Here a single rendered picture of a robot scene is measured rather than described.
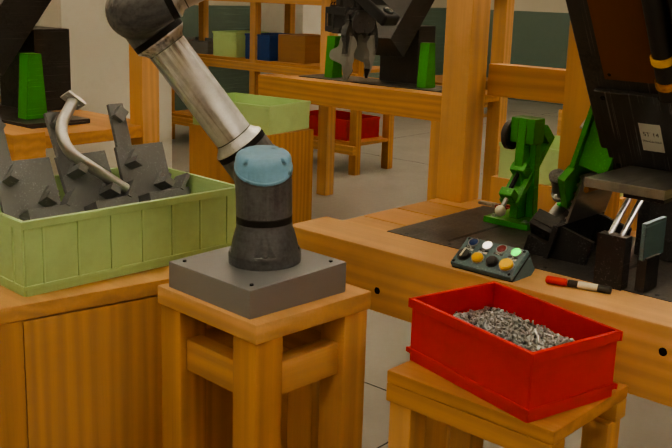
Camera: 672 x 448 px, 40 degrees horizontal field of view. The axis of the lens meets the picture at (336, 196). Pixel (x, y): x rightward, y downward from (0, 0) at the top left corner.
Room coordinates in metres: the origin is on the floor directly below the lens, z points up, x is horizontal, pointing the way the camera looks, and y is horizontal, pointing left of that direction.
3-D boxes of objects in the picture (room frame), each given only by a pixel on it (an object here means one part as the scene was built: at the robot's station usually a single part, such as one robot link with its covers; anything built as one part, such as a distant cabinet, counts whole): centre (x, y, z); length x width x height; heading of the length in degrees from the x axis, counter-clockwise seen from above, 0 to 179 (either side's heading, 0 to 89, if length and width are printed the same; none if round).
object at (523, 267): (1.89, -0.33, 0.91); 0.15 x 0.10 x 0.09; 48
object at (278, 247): (1.87, 0.15, 0.96); 0.15 x 0.15 x 0.10
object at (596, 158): (1.98, -0.58, 1.17); 0.13 x 0.12 x 0.20; 48
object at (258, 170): (1.88, 0.15, 1.08); 0.13 x 0.12 x 0.14; 9
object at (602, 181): (1.85, -0.67, 1.11); 0.39 x 0.16 x 0.03; 138
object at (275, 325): (1.88, 0.14, 0.83); 0.32 x 0.32 x 0.04; 46
